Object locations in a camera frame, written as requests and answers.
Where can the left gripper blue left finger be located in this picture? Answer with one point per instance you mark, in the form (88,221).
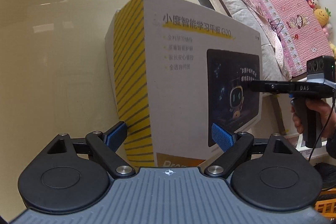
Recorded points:
(103,147)

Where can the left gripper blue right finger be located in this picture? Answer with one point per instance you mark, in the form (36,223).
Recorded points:
(236,147)

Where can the white yellow tablet box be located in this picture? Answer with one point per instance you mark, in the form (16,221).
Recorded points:
(178,71)

